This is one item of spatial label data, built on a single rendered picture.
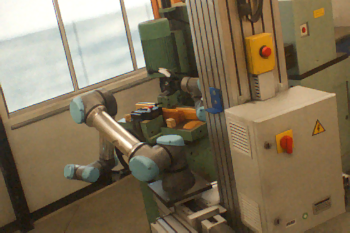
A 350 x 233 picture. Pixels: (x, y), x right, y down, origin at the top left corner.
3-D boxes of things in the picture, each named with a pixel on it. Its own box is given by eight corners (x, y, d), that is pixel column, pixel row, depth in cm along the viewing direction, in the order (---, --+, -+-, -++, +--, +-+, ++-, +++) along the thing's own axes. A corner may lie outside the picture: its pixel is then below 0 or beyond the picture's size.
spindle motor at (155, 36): (141, 77, 275) (130, 25, 266) (162, 69, 287) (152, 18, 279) (163, 79, 263) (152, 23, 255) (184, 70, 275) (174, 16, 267)
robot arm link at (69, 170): (70, 180, 236) (61, 178, 242) (88, 181, 244) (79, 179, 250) (72, 164, 237) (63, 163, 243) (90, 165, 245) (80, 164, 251)
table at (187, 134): (106, 136, 287) (104, 127, 286) (142, 118, 308) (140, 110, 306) (181, 148, 247) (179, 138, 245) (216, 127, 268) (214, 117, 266)
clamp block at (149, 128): (131, 135, 271) (128, 120, 269) (147, 127, 280) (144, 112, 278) (149, 138, 261) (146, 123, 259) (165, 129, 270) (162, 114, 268)
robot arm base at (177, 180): (201, 184, 209) (197, 163, 206) (170, 196, 203) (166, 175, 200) (185, 173, 222) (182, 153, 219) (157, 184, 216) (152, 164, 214)
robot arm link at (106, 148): (109, 79, 230) (107, 160, 254) (90, 85, 222) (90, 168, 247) (125, 88, 223) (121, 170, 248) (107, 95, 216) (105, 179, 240)
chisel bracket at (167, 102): (159, 110, 280) (156, 97, 278) (174, 102, 290) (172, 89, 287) (168, 111, 275) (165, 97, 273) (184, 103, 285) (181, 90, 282)
